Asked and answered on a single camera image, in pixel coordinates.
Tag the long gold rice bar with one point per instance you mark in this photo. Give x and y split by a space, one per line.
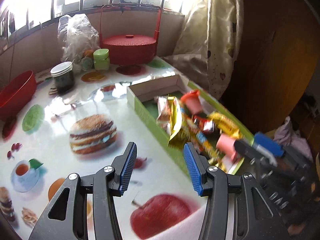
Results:
179 134

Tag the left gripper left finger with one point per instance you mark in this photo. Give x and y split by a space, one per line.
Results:
123 167

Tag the green lidded small jar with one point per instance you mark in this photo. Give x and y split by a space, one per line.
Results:
101 59

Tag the red basket with handle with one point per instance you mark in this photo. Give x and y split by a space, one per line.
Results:
130 49

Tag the pink white snack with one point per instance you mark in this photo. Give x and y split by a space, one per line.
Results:
164 112

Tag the green white cardboard box tray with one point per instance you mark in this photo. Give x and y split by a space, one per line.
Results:
142 98

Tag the gold blue label snack bar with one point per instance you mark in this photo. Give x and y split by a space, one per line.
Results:
204 147

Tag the red lid pink jelly cup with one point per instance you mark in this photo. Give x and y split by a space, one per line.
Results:
192 102

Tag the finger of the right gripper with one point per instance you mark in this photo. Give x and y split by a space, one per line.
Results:
252 152
268 144

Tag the patterned beige curtain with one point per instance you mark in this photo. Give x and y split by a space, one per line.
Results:
209 43

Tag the red oval bowl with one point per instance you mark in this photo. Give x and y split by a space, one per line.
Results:
17 94

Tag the dark jar white lid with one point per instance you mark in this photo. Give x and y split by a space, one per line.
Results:
63 77

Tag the gold peanut crisp snack bar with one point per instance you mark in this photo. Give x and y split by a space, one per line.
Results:
225 125

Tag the red black packet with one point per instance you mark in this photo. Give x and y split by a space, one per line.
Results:
205 125

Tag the clear plastic bag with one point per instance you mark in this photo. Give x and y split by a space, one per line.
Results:
76 35

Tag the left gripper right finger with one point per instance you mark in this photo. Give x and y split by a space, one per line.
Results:
196 169

